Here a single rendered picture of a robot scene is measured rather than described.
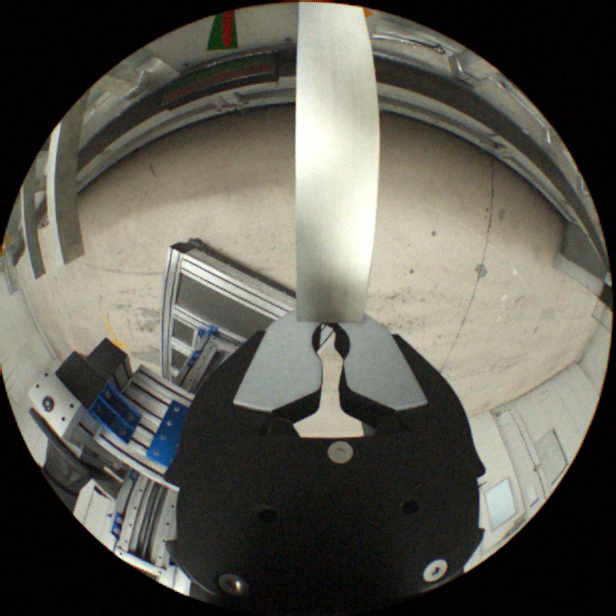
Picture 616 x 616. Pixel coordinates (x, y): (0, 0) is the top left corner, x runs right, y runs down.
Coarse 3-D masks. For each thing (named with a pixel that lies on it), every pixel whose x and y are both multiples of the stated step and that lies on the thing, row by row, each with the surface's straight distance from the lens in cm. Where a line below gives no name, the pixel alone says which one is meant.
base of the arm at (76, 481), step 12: (48, 444) 66; (48, 456) 66; (60, 456) 62; (48, 468) 66; (60, 468) 63; (72, 468) 62; (60, 480) 65; (72, 480) 64; (84, 480) 65; (72, 492) 66
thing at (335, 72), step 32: (320, 32) 11; (352, 32) 12; (320, 64) 10; (352, 64) 10; (320, 96) 9; (352, 96) 9; (320, 128) 8; (352, 128) 8; (320, 160) 7; (352, 160) 8; (320, 192) 7; (352, 192) 7; (320, 224) 7; (352, 224) 7; (320, 256) 8; (352, 256) 8; (320, 288) 8; (352, 288) 8; (320, 320) 9; (352, 320) 9
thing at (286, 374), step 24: (288, 312) 10; (264, 336) 8; (288, 336) 8; (312, 336) 8; (264, 360) 7; (288, 360) 7; (312, 360) 7; (264, 384) 7; (288, 384) 7; (312, 384) 7; (264, 408) 6; (288, 408) 6; (312, 408) 7
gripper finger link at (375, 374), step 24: (336, 336) 10; (360, 336) 9; (384, 336) 9; (360, 360) 8; (384, 360) 8; (360, 384) 7; (384, 384) 7; (408, 384) 7; (360, 408) 7; (384, 408) 7; (408, 408) 7
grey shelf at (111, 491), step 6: (108, 468) 334; (114, 468) 344; (120, 468) 344; (114, 474) 286; (120, 474) 339; (96, 480) 334; (120, 480) 277; (102, 486) 330; (108, 486) 349; (114, 486) 346; (108, 492) 311; (114, 492) 344; (114, 498) 299
